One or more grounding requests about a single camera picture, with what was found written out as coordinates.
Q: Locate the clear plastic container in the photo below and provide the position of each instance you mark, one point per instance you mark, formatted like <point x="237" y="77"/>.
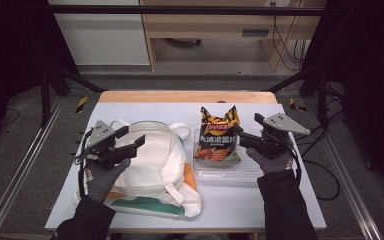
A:
<point x="226" y="173"/>

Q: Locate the aluminium rail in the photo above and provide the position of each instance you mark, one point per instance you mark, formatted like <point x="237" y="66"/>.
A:
<point x="346" y="173"/>
<point x="20" y="166"/>

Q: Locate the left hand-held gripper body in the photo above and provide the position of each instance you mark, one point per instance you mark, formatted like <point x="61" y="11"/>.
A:
<point x="101" y="136"/>

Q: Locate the black frame strut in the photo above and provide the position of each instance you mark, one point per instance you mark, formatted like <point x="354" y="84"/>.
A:
<point x="73" y="78"/>
<point x="300" y="78"/>

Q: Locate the black orange crisp packet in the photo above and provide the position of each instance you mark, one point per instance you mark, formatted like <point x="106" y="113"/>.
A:
<point x="217" y="140"/>

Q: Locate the person's left hand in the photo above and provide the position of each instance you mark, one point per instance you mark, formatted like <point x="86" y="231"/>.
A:
<point x="103" y="181"/>

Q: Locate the wooden desk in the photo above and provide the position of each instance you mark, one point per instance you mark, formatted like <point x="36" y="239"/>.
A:
<point x="206" y="25"/>

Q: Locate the white cabinet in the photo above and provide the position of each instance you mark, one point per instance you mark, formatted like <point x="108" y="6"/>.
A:
<point x="103" y="36"/>

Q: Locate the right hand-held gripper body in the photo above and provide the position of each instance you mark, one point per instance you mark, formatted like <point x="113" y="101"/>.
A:
<point x="283" y="125"/>

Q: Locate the black chair base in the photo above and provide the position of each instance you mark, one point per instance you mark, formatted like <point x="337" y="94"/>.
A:
<point x="183" y="42"/>

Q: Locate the black horizontal frame bar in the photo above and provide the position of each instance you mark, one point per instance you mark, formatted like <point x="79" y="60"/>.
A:
<point x="180" y="10"/>

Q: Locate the person's right hand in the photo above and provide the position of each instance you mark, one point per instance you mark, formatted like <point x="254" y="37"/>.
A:
<point x="275" y="165"/>

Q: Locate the wooden table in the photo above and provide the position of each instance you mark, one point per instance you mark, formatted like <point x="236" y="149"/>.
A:
<point x="186" y="96"/>

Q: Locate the cream tote bag colourful patches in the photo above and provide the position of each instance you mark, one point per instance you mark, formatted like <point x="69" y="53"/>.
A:
<point x="153" y="150"/>

